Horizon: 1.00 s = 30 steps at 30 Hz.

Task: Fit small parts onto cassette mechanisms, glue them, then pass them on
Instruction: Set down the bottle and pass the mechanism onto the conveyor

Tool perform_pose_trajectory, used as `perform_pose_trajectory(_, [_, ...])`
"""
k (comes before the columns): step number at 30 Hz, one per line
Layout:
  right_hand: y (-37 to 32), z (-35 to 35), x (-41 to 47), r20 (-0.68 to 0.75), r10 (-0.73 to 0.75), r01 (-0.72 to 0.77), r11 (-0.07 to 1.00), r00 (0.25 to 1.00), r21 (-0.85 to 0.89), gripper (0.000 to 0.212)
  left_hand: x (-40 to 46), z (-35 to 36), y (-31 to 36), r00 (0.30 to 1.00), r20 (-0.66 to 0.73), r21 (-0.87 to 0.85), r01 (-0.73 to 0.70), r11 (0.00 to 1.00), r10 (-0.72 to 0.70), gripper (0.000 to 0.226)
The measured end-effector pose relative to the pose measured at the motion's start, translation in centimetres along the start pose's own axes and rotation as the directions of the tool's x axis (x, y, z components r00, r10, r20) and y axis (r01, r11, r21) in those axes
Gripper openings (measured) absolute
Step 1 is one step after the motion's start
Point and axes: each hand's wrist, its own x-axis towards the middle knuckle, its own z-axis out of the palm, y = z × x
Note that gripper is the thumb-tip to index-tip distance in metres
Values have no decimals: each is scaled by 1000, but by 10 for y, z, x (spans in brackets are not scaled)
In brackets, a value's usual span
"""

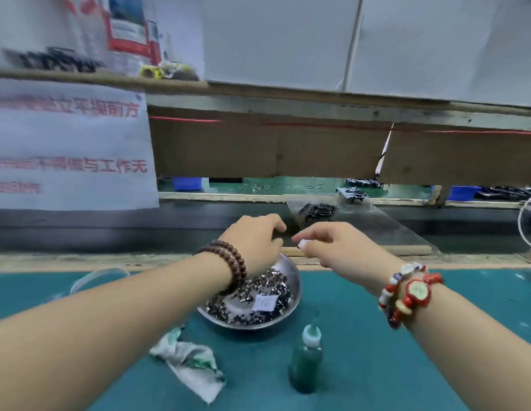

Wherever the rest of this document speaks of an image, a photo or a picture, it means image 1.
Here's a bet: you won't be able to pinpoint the person's right hand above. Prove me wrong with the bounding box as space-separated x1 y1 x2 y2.
291 220 404 292

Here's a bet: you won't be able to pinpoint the person's left hand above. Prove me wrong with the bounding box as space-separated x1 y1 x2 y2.
218 213 288 279

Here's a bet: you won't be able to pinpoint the finished mechanisms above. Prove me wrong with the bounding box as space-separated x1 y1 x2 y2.
338 177 382 204

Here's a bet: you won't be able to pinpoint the pile of small metal parts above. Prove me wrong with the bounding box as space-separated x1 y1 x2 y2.
206 268 294 326

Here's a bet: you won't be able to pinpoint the round metal bowl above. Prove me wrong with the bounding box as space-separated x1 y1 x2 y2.
197 252 303 331

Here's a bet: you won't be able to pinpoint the green glue squeeze bottle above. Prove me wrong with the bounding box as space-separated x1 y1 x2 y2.
288 323 325 394

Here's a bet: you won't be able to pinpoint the white green-stained cloth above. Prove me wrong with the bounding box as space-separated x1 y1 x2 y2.
150 325 226 405

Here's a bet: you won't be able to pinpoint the black conveyor belt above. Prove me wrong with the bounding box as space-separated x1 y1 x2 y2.
0 201 531 255

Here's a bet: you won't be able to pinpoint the person's left forearm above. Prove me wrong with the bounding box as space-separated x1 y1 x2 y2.
0 252 232 411

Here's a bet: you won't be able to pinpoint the person's right forearm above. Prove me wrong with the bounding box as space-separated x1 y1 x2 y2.
402 282 531 411

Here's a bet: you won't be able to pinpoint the clear plastic sheet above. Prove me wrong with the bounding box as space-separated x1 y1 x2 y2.
283 192 438 253

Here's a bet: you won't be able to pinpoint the blue plastic bin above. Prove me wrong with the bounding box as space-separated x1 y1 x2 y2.
447 186 482 202
173 177 207 192

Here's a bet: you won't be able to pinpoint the brown cardboard panel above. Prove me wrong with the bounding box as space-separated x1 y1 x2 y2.
150 115 531 187

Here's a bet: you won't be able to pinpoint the wooden shelf beam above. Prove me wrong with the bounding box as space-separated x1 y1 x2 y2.
0 68 531 132

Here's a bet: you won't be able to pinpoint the yellow plastic object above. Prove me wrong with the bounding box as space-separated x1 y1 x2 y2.
139 61 198 82

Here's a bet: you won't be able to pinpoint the white paper sign red text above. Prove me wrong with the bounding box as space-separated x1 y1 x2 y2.
0 76 161 212

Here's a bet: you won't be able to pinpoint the bottle with orange label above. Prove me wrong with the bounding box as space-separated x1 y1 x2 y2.
103 0 164 78

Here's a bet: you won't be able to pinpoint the dark metal device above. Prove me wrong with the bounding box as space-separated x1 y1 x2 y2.
4 47 104 74

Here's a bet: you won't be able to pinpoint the brown bead bracelet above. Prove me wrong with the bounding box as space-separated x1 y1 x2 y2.
195 239 248 296

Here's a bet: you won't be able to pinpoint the red white bead bracelet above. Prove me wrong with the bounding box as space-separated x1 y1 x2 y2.
377 261 445 331

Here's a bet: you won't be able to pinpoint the red cord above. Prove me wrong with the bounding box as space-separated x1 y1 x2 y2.
150 115 531 135

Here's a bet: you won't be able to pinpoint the white tape ring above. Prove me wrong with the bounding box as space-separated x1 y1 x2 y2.
69 267 131 296

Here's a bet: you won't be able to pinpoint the white cable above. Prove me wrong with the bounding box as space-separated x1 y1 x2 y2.
518 191 531 253

